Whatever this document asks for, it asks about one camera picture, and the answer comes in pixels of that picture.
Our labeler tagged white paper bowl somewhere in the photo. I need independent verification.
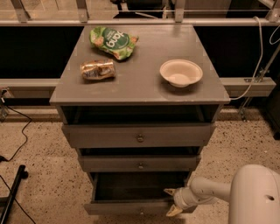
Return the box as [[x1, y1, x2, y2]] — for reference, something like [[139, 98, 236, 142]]
[[159, 59, 203, 88]]

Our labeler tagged metal railing frame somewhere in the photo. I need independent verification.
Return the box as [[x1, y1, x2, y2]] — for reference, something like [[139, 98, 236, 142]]
[[0, 0, 280, 99]]

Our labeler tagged grey top drawer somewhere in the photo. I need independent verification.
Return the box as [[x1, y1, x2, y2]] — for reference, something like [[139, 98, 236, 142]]
[[62, 123, 215, 148]]

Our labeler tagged black floor cable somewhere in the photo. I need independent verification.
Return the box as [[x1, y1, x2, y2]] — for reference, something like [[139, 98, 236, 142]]
[[0, 104, 33, 163]]

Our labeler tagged grey bottom drawer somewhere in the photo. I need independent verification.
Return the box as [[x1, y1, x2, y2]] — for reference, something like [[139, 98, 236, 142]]
[[84, 171, 189, 215]]

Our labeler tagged grey drawer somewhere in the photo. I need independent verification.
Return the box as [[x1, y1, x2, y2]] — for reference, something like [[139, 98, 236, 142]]
[[78, 155, 201, 172], [62, 123, 215, 148], [84, 171, 189, 215]]

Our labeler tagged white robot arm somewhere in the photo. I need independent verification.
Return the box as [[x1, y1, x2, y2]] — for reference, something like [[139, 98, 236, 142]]
[[164, 164, 280, 224]]

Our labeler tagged white cable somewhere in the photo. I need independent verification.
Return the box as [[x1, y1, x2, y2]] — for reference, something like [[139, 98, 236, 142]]
[[229, 16, 264, 102]]

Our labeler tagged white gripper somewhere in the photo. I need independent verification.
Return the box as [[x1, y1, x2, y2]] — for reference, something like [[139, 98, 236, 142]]
[[164, 187, 202, 217]]

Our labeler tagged black stand leg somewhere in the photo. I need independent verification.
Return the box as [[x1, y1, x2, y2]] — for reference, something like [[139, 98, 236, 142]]
[[0, 164, 28, 224]]

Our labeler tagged green chip bag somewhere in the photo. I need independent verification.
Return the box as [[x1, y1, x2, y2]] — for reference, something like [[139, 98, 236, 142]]
[[89, 26, 139, 60]]

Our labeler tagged grey wooden drawer cabinet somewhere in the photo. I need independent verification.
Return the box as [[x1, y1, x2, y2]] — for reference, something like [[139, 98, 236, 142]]
[[49, 24, 231, 191]]

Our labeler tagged grey middle drawer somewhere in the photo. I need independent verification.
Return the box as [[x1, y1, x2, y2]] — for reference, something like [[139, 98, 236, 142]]
[[78, 155, 201, 172]]

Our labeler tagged crushed brown snack packet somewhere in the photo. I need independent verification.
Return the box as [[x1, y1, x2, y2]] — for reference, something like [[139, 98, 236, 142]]
[[80, 59, 116, 81]]

